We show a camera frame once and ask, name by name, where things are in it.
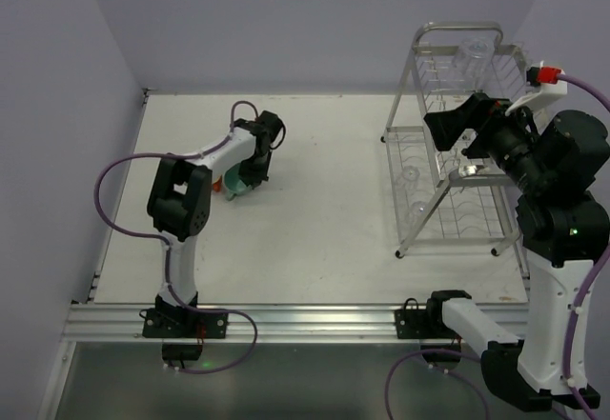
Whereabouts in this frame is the clear glass cup top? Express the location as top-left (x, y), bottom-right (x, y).
top-left (451, 36), bottom-right (496, 90)

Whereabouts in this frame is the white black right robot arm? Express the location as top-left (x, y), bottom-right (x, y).
top-left (424, 93), bottom-right (609, 413)

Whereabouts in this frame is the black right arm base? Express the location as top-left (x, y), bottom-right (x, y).
top-left (393, 291), bottom-right (461, 352)

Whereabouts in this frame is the silver metal dish rack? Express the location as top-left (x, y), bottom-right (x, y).
top-left (380, 21), bottom-right (527, 258)

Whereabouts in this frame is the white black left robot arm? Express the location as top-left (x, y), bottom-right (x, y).
top-left (147, 110), bottom-right (286, 315)

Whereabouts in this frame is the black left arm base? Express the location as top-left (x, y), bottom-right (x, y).
top-left (139, 296), bottom-right (229, 369)

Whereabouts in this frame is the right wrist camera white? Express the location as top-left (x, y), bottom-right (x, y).
top-left (506, 61), bottom-right (567, 115)

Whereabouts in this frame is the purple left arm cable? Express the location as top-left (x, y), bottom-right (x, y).
top-left (93, 100), bottom-right (258, 374)

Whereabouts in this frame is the orange ceramic mug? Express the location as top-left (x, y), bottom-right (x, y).
top-left (213, 178), bottom-right (223, 193)

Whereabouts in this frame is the aluminium mounting rail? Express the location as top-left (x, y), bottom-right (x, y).
top-left (61, 301), bottom-right (530, 345)

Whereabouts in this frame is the clear glass lower far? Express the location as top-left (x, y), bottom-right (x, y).
top-left (396, 165), bottom-right (420, 192)

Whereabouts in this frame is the mint green ceramic mug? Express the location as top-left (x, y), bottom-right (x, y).
top-left (222, 166), bottom-right (252, 201)

